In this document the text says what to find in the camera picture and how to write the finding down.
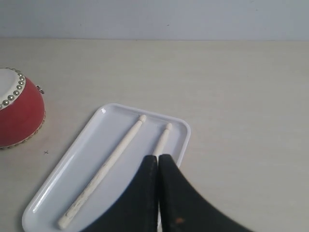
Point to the small red drum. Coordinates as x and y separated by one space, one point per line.
22 109

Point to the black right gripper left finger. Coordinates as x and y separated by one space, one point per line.
136 210

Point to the wooden drumstick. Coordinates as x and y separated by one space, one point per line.
162 140
72 211

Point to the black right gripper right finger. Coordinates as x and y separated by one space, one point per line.
183 209

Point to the white rectangular plastic tray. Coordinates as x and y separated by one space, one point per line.
115 139

